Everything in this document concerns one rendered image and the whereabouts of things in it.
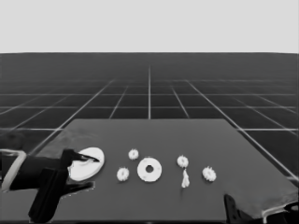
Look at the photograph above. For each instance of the large thick white disc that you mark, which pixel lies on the large thick white disc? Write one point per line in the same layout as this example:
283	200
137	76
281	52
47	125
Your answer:
87	171

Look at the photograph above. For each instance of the small white T-shaped piece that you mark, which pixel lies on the small white T-shaped piece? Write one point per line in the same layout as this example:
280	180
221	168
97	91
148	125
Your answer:
185	182

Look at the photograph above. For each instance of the small white gear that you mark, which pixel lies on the small white gear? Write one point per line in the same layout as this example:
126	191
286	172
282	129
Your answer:
185	162
125	174
136	154

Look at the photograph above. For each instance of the white round carrier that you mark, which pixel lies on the white round carrier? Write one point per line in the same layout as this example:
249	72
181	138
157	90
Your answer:
154	176

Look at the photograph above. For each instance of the white toothed sun gear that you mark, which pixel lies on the white toothed sun gear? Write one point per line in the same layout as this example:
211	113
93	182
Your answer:
212	174

